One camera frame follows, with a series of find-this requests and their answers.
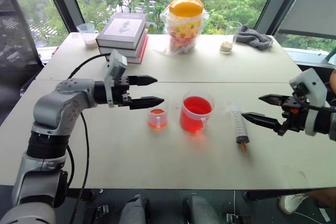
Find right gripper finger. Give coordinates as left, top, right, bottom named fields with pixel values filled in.
left=241, top=112, right=286, bottom=131
left=258, top=93, right=286, bottom=106

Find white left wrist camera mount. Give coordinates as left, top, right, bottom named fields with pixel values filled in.
left=104, top=49, right=129, bottom=108

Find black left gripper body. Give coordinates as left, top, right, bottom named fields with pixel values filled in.
left=112, top=76, right=132, bottom=110

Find grey roller blind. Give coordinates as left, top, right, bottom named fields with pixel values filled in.
left=277, top=0, right=336, bottom=40

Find grey crumpled cloth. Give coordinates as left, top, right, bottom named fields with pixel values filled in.
left=235, top=25, right=274, bottom=51

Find candy jar orange lid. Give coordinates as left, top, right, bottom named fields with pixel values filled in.
left=153, top=0, right=210, bottom=56

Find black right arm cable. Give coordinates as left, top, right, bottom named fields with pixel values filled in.
left=301, top=102, right=336, bottom=112

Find grey book white pages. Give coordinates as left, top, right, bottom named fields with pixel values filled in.
left=98, top=28, right=148, bottom=58

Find thin white floor cable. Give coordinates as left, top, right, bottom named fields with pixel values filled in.
left=232, top=189, right=237, bottom=224

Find large beaker with red liquid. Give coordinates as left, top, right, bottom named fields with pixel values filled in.
left=179, top=90, right=215, bottom=134

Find small clear cup red liquid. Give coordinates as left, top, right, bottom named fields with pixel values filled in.
left=147, top=108, right=168, bottom=131

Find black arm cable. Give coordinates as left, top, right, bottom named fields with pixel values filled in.
left=301, top=102, right=336, bottom=112
left=65, top=53, right=111, bottom=224

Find dark rounded grey shape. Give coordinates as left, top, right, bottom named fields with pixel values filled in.
left=118, top=194, right=151, bottom=224
left=183, top=193, right=220, bottom=224

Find white sneaker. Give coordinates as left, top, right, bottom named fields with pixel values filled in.
left=278, top=193, right=310, bottom=215

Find green and white object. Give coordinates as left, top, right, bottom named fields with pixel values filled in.
left=326, top=47, right=336, bottom=68

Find tall glass with sand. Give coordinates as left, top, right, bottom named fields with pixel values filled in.
left=219, top=20, right=243, bottom=55

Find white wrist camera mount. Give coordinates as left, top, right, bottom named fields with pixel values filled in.
left=288, top=67, right=329, bottom=137
left=104, top=49, right=129, bottom=108

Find person's bare leg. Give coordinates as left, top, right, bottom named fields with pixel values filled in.
left=306, top=188, right=336, bottom=209

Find red cover book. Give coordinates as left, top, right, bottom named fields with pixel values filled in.
left=125, top=34, right=150, bottom=65

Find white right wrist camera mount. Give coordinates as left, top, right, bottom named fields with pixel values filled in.
left=288, top=67, right=329, bottom=137

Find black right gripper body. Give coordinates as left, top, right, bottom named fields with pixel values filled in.
left=274, top=94, right=308, bottom=137

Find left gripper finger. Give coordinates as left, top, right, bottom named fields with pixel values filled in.
left=129, top=95, right=165, bottom=111
left=127, top=74, right=159, bottom=87

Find clear measuring cup white powder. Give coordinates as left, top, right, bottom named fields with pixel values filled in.
left=76, top=23, right=99, bottom=49

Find clear plastic syringe orange tip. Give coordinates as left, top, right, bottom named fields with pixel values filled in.
left=227, top=99, right=250, bottom=154

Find thick grey hardcover book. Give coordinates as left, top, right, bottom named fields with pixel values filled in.
left=95, top=12, right=148, bottom=50

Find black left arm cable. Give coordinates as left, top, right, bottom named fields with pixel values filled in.
left=65, top=53, right=111, bottom=224

